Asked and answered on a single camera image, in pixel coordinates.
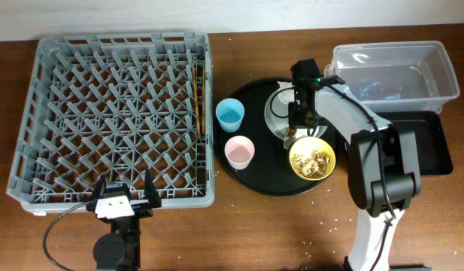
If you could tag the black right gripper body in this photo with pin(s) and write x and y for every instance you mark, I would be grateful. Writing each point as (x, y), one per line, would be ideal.
(301, 117)

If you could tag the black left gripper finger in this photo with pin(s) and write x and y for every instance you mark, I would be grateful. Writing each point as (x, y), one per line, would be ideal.
(98, 190)
(151, 193)

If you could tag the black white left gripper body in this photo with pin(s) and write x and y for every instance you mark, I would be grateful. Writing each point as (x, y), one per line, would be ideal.
(140, 210)

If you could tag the white round plate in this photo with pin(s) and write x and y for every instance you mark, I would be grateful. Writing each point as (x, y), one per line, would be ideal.
(276, 125)

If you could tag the yellow bowl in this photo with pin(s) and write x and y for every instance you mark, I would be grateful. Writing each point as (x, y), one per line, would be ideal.
(295, 173)

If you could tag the brown food scraps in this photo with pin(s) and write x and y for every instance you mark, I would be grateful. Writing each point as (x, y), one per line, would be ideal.
(312, 165)

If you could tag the pink plastic cup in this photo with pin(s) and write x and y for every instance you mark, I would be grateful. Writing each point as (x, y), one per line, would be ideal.
(239, 151)

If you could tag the white napkin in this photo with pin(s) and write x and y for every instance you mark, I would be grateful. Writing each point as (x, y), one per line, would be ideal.
(281, 98)

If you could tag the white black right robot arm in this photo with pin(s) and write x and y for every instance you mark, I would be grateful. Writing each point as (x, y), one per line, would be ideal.
(383, 166)

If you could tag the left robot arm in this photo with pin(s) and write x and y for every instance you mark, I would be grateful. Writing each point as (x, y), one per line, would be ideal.
(121, 249)

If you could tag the grey dishwasher rack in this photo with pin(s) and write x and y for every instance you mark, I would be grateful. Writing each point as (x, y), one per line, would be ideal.
(115, 105)

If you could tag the blue plastic cup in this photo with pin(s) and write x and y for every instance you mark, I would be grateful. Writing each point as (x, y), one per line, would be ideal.
(230, 113)

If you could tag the round black tray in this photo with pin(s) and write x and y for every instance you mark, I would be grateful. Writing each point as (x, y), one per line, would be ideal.
(269, 171)

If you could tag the brown wooden chopstick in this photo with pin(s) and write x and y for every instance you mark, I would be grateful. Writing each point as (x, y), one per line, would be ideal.
(196, 102)
(204, 98)

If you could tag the clear plastic bin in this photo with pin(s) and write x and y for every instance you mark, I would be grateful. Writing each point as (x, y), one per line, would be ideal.
(397, 76)

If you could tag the rectangular black tray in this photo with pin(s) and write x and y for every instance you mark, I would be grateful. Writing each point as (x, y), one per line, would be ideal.
(432, 150)

